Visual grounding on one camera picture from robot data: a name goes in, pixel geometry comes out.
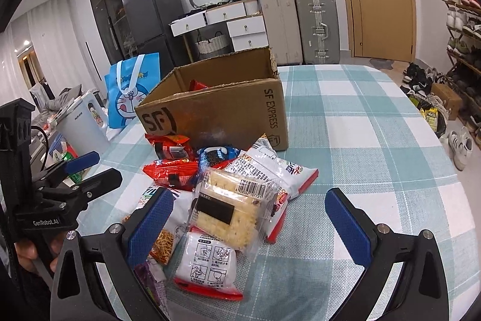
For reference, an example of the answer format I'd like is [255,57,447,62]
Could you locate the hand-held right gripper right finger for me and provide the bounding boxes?
[324,187,449,321]

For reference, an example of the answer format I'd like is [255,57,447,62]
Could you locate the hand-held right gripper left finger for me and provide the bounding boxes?
[50,187,175,321]

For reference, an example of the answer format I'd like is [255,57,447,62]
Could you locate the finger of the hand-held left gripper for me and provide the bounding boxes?
[38,168,123,211]
[33,151,101,191]

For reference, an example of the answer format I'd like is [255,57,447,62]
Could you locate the noodle stick snack packet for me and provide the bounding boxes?
[123,186,190,266]

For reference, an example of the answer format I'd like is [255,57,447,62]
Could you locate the red packet with black patch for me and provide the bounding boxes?
[143,159,201,191]

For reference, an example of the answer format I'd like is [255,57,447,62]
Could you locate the purple snack packet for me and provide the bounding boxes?
[134,261,168,321]

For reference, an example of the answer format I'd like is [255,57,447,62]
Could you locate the white packet with drawn instructions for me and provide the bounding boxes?
[173,227,245,302]

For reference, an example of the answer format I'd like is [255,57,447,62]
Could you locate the red cookie packet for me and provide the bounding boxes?
[146,134,193,161]

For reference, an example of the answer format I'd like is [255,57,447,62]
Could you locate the white packet with red edge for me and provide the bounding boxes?
[240,137,320,202]

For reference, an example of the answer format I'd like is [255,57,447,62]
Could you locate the clear cracker packet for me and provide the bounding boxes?
[188,167,282,255]

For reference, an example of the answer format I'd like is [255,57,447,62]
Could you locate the blue cookie packet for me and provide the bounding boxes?
[197,145,241,168]

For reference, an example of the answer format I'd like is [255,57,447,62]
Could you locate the brown cardboard box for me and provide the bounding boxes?
[134,46,289,152]

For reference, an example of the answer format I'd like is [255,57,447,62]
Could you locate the person's left hand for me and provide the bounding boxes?
[15,230,78,272]

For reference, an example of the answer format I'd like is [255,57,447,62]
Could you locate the green packet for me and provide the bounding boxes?
[59,151,82,183]

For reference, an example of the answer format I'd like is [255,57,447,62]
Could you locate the white plastic appliance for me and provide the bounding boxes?
[56,90,112,161]

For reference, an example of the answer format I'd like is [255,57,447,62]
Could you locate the blue cartoon tote bag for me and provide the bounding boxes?
[103,52,161,131]

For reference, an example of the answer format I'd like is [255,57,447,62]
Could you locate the yellow plastic bag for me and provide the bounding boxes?
[418,106,441,131]

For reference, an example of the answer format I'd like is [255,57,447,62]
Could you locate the white sneaker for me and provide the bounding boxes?
[448,126,475,172]

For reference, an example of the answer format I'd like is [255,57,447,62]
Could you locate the dark glass cabinet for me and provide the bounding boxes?
[86,0,145,66]

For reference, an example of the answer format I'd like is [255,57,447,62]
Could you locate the dark grey fridge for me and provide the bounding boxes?
[120,0,189,70]

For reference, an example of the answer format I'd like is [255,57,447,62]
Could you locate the small cardboard box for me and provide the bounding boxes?
[430,82,464,121]

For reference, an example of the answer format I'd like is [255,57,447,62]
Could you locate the black shoes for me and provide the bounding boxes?
[399,63,434,97]

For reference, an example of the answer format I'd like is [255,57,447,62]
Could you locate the woven basket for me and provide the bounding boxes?
[195,31,231,56]

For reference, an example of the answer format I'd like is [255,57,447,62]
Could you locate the silver suitcase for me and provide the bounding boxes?
[295,0,341,65]

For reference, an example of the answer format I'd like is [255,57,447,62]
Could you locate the white drawer cabinet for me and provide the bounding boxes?
[170,1,270,51]

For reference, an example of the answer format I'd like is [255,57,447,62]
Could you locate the beige suitcase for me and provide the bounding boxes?
[259,0,303,66]

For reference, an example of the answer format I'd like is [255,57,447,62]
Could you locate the shoe rack with shoes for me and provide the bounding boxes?
[440,0,481,146]

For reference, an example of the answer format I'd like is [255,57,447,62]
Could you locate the black cable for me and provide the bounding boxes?
[31,125,50,172]

